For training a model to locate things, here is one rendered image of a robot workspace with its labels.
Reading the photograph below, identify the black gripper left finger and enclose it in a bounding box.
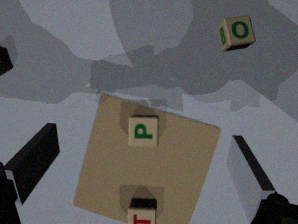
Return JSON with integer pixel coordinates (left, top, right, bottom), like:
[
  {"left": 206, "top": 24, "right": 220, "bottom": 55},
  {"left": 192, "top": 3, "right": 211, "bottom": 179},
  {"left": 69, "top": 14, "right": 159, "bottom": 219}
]
[{"left": 0, "top": 123, "right": 60, "bottom": 224}]

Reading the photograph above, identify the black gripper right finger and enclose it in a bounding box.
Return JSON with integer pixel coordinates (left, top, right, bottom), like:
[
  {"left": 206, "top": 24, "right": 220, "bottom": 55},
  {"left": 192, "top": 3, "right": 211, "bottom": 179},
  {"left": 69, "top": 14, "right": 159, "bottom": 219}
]
[{"left": 226, "top": 135, "right": 298, "bottom": 224}]

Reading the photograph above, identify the tan flat mat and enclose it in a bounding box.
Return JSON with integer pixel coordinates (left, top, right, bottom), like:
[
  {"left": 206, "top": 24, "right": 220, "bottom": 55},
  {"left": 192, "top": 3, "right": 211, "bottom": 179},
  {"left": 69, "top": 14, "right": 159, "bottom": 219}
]
[{"left": 73, "top": 94, "right": 222, "bottom": 224}]

